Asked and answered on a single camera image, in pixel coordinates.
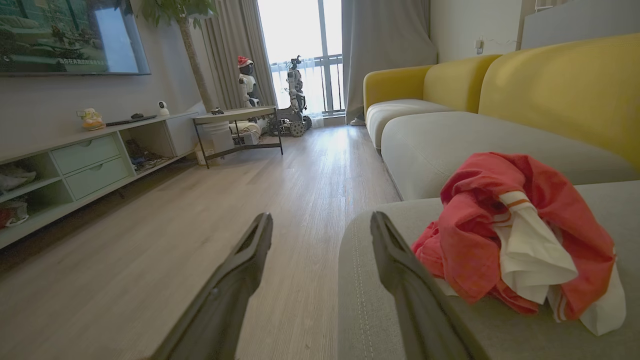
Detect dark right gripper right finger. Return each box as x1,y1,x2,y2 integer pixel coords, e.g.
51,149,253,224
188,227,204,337
369,210,473,360

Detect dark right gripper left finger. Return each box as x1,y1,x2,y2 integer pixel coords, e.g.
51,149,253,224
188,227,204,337
149,212,275,360

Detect red white-trimmed garment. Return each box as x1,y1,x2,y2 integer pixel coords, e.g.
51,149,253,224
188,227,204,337
411,152,627,337

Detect white round bin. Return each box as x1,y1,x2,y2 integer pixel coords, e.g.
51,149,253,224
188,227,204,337
202,121,235,154

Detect grey and yellow sofa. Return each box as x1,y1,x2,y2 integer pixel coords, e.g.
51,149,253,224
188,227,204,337
337,33,640,360

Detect black-framed side table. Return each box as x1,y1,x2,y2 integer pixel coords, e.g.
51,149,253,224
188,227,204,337
192,105,284,169

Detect white green-drawer TV cabinet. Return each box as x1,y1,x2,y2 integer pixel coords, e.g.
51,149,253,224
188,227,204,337
0,111,207,251

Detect flat black bar device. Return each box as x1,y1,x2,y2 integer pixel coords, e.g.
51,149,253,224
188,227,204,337
105,115,158,127

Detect grey wheeled robot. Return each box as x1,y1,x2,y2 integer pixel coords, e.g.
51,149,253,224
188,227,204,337
270,55,314,138

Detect white robot with Santa hat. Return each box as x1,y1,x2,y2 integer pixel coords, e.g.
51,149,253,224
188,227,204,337
237,55,262,109

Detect small yellow toy figurine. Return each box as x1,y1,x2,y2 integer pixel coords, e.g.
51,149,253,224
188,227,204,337
76,107,106,132

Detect red white shelf item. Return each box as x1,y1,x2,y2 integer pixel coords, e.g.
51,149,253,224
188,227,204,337
0,200,30,230

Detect white cloth bundle on shelf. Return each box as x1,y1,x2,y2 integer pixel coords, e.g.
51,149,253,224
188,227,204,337
0,165,38,195

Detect tall indoor potted tree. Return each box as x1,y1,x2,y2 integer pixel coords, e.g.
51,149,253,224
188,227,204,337
139,0,219,112

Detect grey plain curtain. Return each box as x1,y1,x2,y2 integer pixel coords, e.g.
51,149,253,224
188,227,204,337
342,0,437,124

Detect balcony window with railing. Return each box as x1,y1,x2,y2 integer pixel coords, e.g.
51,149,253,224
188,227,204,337
257,0,346,117

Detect beige pleated curtain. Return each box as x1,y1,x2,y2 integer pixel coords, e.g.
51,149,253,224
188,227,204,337
200,0,277,110

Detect tangled shelf cables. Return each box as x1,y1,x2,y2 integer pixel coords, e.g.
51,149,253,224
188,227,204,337
124,139,168,173

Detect wall-mounted flat television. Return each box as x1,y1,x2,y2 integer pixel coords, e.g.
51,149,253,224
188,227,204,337
0,0,152,77

